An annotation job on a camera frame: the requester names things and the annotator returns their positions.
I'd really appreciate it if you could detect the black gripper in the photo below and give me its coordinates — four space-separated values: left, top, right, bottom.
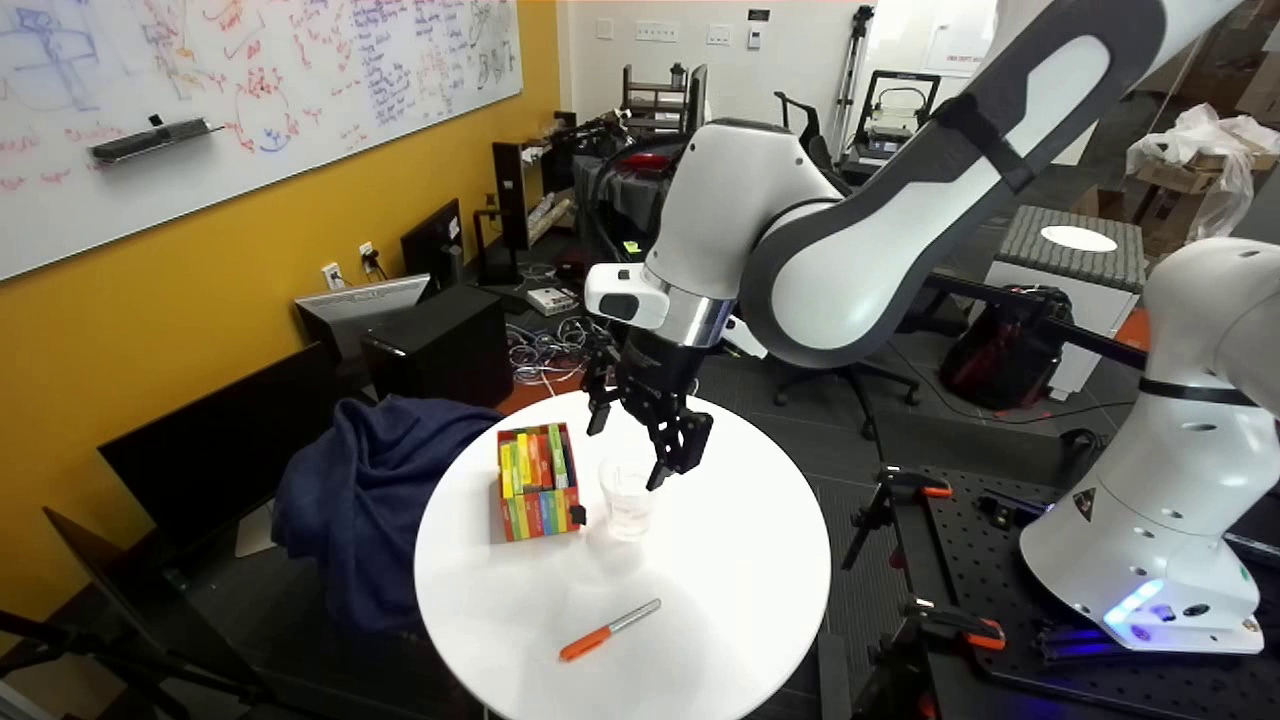
584 325 712 491

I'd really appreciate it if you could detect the orange and silver pen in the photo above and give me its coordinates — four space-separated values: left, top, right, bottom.
556 598 659 666

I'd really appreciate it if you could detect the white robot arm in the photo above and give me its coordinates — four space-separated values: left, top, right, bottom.
584 0 1280 655

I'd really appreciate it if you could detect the clear plastic cup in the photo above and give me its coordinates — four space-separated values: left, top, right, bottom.
587 460 653 540

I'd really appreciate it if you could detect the red colourful card box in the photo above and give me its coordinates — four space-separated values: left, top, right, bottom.
494 425 587 544

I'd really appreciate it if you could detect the round white table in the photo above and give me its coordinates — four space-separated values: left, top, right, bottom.
412 393 833 720

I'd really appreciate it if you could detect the black computer tower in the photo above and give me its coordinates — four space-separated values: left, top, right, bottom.
365 286 513 410

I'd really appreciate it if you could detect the black orange clamp far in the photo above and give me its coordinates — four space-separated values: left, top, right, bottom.
842 465 955 567

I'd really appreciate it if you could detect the black orange clamp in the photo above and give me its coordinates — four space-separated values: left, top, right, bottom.
853 598 1006 720
842 465 955 567

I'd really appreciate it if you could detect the dark blue cloth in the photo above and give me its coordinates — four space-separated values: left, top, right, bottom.
270 398 494 633

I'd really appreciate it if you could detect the black perforated robot bench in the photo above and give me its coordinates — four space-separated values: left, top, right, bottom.
853 465 1280 720

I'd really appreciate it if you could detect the black orange clamp near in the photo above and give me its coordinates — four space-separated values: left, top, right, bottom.
853 598 1006 720

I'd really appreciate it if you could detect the black whiteboard eraser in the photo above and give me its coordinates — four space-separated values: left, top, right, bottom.
86 115 211 163

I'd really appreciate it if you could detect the whiteboard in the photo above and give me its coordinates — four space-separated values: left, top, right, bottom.
0 0 522 281

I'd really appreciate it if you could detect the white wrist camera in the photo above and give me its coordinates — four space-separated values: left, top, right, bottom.
584 263 668 329

